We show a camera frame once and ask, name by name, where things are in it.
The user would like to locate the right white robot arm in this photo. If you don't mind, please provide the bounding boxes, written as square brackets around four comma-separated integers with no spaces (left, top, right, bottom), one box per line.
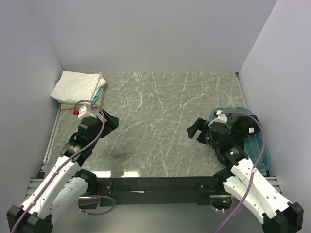
[187,111,304,233]

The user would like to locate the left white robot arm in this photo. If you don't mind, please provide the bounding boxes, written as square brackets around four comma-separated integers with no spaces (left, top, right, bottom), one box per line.
[7,107,119,233]

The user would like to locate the black t shirt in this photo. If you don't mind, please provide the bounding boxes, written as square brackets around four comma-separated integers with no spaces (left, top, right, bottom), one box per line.
[227,114,261,149]

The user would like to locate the teal plastic bin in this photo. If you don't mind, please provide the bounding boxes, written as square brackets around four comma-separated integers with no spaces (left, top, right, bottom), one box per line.
[209,107,271,173]

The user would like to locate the folded white t shirt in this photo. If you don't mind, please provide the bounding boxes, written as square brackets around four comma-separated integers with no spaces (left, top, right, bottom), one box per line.
[50,71,106,103]

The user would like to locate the black base beam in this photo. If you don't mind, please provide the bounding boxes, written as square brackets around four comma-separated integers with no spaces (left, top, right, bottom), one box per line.
[86,176,228,205]

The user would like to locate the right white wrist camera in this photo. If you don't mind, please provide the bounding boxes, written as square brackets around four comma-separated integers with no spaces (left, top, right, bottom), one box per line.
[211,110,227,124]

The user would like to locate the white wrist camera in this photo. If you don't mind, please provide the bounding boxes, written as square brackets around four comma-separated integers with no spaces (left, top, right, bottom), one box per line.
[73,104,95,120]
[211,110,227,124]

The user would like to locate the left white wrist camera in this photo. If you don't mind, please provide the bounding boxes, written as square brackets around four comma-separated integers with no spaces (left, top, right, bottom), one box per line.
[73,104,95,120]

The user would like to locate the aluminium frame rail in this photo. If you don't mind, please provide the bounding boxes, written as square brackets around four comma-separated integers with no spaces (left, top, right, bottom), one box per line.
[25,107,61,199]

